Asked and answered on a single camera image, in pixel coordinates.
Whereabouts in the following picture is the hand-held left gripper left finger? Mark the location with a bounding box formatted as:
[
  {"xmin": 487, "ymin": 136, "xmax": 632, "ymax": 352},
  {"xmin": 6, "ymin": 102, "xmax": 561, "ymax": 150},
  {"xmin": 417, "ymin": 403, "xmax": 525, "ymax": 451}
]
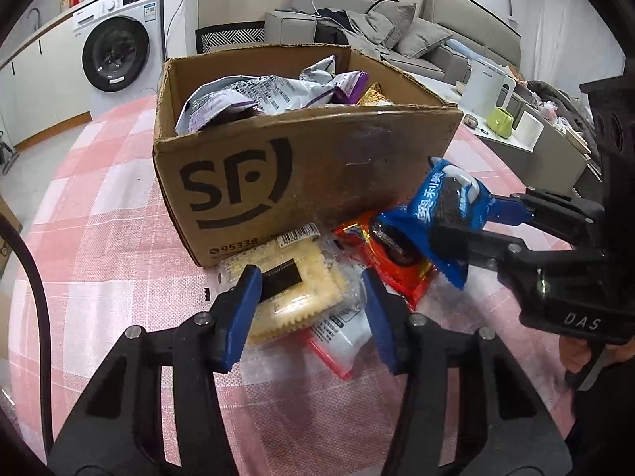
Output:
[{"xmin": 47, "ymin": 264, "xmax": 264, "ymax": 476}]

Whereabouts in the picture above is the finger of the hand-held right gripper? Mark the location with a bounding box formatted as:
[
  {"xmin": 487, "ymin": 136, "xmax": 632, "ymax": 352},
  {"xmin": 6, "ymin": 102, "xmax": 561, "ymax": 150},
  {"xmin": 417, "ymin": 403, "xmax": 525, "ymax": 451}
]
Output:
[
  {"xmin": 479, "ymin": 186, "xmax": 606, "ymax": 240},
  {"xmin": 427, "ymin": 221, "xmax": 535, "ymax": 273}
]

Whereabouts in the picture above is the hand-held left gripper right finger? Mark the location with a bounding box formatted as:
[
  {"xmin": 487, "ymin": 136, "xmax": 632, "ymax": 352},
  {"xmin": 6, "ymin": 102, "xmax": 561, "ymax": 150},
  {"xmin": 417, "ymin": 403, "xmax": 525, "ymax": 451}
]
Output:
[{"xmin": 360, "ymin": 268, "xmax": 577, "ymax": 476}]

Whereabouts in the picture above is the blue cookie packet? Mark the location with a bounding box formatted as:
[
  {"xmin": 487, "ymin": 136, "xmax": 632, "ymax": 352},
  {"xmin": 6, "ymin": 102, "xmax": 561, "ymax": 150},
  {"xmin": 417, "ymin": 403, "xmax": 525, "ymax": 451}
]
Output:
[{"xmin": 377, "ymin": 156, "xmax": 497, "ymax": 291}]

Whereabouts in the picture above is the clear cracker packet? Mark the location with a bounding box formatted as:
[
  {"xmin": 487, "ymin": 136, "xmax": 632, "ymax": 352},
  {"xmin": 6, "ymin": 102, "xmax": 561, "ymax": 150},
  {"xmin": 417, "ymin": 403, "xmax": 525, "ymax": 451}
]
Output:
[{"xmin": 216, "ymin": 223, "xmax": 369, "ymax": 349}]

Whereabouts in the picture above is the printed cardboard box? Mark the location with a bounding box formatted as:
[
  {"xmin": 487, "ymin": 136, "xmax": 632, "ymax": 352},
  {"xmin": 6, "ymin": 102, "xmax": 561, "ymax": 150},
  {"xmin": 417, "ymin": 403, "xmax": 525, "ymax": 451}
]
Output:
[{"xmin": 151, "ymin": 42, "xmax": 464, "ymax": 269}]

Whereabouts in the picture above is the person's right forearm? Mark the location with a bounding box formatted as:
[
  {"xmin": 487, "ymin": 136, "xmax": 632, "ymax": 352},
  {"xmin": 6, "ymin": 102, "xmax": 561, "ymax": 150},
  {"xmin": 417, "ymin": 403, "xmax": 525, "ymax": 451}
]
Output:
[{"xmin": 564, "ymin": 357, "xmax": 635, "ymax": 476}]

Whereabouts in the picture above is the person's right hand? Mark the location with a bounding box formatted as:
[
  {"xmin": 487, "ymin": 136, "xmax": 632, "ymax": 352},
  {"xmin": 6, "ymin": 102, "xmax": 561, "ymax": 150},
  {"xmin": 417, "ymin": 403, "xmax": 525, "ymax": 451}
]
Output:
[{"xmin": 560, "ymin": 333, "xmax": 607, "ymax": 378}]

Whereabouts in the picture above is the white snack packet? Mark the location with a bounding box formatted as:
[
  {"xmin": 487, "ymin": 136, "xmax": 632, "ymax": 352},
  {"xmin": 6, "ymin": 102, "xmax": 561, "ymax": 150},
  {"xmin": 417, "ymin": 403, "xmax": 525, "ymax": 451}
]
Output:
[{"xmin": 305, "ymin": 302, "xmax": 374, "ymax": 380}]

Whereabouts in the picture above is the red cookie packet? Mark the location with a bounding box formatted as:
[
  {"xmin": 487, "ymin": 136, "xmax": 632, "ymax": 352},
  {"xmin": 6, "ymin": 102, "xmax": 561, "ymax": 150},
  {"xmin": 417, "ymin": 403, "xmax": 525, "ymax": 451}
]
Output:
[{"xmin": 331, "ymin": 211, "xmax": 438, "ymax": 311}]

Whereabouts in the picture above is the marble coffee table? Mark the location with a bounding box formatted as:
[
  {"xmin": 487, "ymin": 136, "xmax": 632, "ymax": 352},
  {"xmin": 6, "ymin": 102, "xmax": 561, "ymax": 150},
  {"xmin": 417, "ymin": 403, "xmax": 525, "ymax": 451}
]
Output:
[{"xmin": 412, "ymin": 72, "xmax": 603, "ymax": 204}]

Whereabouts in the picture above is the green small pouch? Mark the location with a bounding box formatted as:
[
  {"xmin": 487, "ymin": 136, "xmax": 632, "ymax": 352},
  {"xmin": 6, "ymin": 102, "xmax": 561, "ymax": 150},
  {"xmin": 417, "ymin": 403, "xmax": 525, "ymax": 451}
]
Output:
[{"xmin": 486, "ymin": 106, "xmax": 515, "ymax": 138}]

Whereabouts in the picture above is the white electric kettle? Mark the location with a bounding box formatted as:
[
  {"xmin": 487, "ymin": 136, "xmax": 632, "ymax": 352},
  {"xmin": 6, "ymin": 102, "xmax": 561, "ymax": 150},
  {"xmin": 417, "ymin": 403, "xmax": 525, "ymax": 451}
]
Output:
[{"xmin": 466, "ymin": 57, "xmax": 517, "ymax": 115}]

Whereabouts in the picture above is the light blue cloth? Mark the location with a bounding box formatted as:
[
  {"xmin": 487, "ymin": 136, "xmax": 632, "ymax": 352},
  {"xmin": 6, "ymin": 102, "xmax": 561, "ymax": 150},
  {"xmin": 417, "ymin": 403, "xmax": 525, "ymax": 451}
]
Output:
[{"xmin": 444, "ymin": 40, "xmax": 489, "ymax": 68}]

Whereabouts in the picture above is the gold snack packet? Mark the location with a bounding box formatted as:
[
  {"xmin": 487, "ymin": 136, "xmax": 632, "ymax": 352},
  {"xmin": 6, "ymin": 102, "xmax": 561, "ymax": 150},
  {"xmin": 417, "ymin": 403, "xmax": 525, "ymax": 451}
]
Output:
[{"xmin": 357, "ymin": 81, "xmax": 396, "ymax": 107}]

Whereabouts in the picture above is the grey pillow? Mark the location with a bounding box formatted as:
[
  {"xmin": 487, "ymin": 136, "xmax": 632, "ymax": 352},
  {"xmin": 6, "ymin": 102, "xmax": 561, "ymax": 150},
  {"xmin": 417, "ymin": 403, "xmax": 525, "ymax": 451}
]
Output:
[
  {"xmin": 394, "ymin": 17, "xmax": 453, "ymax": 59},
  {"xmin": 367, "ymin": 1, "xmax": 416, "ymax": 46}
]

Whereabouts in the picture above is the silver purple snack bag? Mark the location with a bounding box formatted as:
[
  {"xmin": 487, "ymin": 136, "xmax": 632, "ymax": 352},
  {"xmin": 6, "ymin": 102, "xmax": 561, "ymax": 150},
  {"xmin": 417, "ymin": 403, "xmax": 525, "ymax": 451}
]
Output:
[{"xmin": 175, "ymin": 74, "xmax": 338, "ymax": 136}]

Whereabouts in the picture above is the small silver snack bag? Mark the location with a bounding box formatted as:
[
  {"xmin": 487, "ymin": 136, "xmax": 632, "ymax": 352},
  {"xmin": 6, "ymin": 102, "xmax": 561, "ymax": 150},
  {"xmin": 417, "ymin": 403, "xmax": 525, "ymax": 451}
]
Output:
[{"xmin": 298, "ymin": 56, "xmax": 339, "ymax": 83}]

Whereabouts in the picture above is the grey jacket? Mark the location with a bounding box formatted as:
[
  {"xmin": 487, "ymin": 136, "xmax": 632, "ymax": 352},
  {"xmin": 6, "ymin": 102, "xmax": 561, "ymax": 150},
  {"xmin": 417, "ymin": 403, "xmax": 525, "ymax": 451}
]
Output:
[{"xmin": 315, "ymin": 7, "xmax": 398, "ymax": 58}]

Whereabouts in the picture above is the black patterned chair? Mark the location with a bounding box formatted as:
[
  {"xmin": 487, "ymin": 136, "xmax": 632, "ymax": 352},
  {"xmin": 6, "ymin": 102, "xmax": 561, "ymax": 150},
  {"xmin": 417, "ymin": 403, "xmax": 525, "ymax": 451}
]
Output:
[{"xmin": 195, "ymin": 21, "xmax": 266, "ymax": 55}]

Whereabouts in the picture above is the grey sofa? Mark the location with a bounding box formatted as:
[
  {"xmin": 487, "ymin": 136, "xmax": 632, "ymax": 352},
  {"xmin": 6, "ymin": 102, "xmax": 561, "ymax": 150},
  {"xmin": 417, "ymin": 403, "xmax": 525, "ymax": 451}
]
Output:
[{"xmin": 263, "ymin": 0, "xmax": 521, "ymax": 86}]

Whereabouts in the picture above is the upright vacuum cleaner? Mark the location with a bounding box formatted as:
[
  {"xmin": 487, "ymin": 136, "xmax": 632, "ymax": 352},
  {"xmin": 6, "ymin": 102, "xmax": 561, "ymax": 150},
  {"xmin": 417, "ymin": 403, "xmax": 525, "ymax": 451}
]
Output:
[{"xmin": 0, "ymin": 129, "xmax": 21, "ymax": 175}]

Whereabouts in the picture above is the white kitchen base cabinet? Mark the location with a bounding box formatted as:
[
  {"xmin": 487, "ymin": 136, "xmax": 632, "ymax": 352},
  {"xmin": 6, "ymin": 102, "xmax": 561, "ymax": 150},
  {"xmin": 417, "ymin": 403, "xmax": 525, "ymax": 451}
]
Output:
[{"xmin": 0, "ymin": 10, "xmax": 95, "ymax": 150}]

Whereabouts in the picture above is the white washing machine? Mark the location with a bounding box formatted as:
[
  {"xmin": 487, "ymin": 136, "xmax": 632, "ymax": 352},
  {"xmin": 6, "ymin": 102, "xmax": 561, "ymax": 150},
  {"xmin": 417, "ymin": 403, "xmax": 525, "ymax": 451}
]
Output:
[{"xmin": 72, "ymin": 0, "xmax": 165, "ymax": 94}]

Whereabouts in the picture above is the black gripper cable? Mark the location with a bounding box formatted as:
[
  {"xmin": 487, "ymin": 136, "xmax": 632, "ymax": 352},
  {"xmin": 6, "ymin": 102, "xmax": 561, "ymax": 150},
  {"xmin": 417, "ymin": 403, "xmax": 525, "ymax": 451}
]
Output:
[{"xmin": 0, "ymin": 215, "xmax": 56, "ymax": 457}]

